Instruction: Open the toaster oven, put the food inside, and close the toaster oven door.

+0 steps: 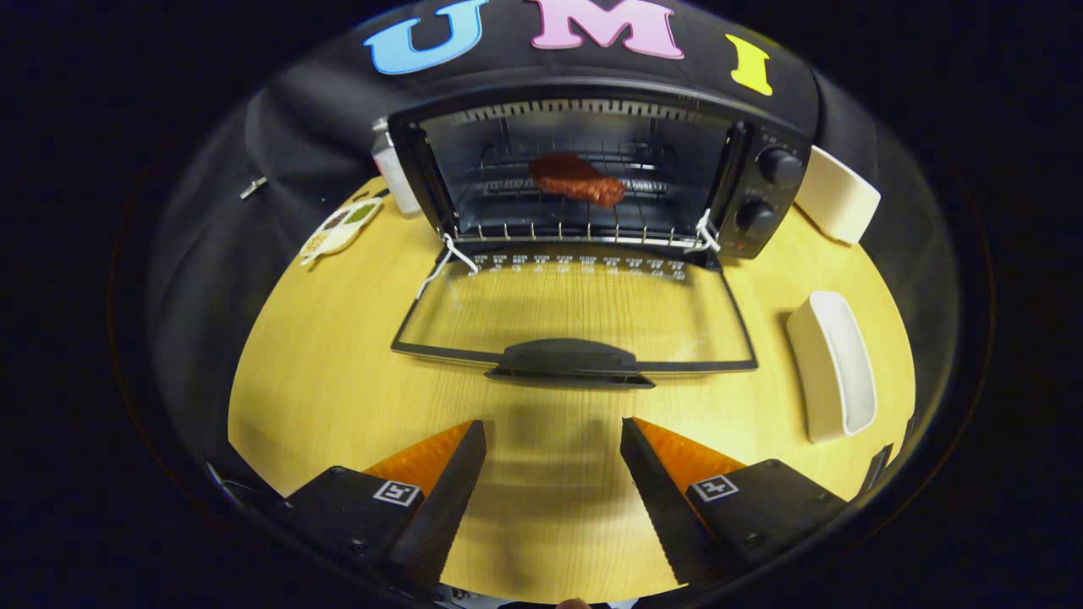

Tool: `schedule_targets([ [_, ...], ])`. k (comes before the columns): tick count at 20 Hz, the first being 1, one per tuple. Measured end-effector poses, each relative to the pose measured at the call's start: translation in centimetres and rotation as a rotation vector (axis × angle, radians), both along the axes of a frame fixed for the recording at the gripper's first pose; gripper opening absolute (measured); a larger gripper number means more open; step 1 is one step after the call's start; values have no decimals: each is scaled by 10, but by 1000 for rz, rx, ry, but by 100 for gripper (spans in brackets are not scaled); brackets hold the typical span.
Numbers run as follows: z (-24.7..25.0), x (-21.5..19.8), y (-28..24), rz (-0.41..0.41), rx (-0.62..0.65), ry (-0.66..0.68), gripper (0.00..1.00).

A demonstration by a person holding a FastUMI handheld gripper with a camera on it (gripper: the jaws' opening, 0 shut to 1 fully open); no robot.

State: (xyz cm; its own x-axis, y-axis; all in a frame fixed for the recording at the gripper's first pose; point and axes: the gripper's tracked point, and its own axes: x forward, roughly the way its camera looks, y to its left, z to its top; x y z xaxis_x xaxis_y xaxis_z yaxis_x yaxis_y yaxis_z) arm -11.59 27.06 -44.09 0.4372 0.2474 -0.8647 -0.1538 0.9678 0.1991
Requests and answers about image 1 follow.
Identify black toaster oven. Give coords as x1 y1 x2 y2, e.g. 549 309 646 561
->
391 80 813 390

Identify white toaster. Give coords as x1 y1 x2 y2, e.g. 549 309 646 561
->
794 145 881 246

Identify brown meat slice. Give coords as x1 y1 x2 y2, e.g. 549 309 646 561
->
529 152 627 209

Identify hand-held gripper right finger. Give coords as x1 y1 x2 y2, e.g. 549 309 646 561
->
620 416 851 587

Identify white rectangular dish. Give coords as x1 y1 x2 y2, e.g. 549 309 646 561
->
787 291 877 444

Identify white sectioned spice dish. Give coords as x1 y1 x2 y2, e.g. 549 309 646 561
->
299 197 384 265

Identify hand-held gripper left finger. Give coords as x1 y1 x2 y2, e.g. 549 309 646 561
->
279 420 487 595

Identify clear bottle with silver cap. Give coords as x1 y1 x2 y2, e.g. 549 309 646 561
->
372 118 422 218

